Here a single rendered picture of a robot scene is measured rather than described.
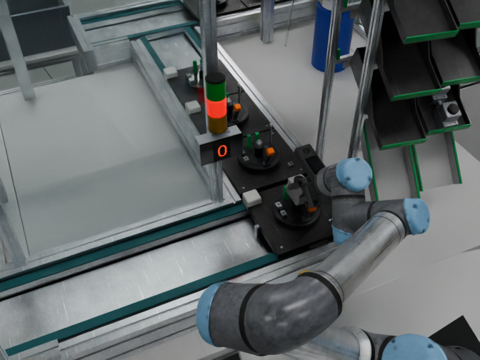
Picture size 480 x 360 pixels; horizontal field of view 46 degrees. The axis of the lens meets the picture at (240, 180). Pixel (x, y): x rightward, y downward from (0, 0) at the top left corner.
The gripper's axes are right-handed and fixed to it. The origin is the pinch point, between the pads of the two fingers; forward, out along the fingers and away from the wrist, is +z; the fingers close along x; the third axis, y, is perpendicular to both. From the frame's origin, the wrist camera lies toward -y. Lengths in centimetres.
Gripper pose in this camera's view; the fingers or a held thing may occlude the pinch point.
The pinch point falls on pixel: (297, 183)
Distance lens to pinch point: 157.1
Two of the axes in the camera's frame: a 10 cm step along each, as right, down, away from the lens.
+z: -2.6, 1.3, 9.6
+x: 9.1, -3.0, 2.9
